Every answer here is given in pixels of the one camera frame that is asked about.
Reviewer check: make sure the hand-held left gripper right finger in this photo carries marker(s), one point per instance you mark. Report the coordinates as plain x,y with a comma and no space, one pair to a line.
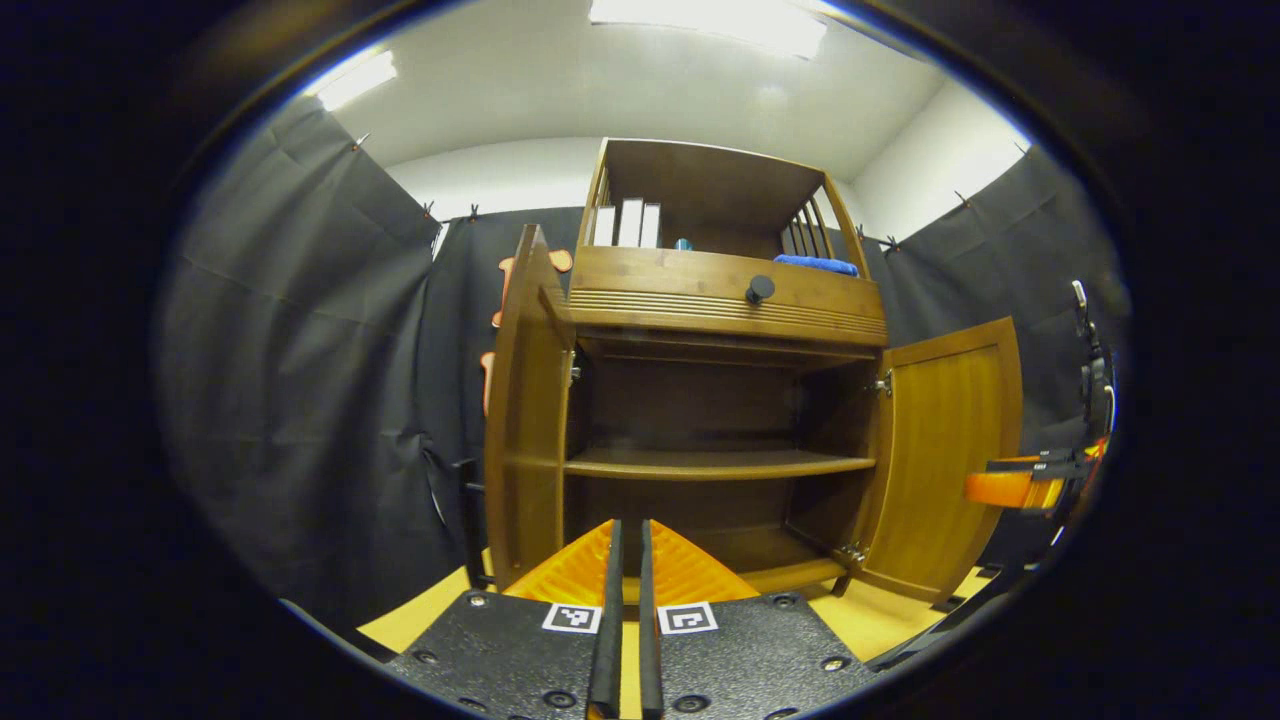
648,620

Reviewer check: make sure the black backdrop cloth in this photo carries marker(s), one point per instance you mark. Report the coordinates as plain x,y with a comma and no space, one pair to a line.
290,380

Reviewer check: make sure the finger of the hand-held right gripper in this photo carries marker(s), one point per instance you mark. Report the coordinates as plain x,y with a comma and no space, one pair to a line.
1010,488

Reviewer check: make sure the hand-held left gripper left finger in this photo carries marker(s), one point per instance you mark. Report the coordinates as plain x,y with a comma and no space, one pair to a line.
610,620

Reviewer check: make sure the white book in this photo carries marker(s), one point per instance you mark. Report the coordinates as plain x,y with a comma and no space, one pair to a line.
630,223
650,226
604,226

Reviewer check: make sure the black round drawer knob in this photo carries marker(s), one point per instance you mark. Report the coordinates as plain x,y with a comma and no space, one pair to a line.
760,289

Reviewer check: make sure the small ceiling light panel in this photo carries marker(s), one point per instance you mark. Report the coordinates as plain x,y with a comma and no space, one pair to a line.
352,80

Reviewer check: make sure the large ceiling light panel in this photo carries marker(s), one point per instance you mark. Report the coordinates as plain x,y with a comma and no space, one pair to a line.
710,22

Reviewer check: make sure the wooden double-door shoe cabinet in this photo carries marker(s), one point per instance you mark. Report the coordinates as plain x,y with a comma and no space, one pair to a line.
700,280

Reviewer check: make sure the blue folded cloth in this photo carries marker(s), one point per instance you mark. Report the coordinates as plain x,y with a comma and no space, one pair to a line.
815,265

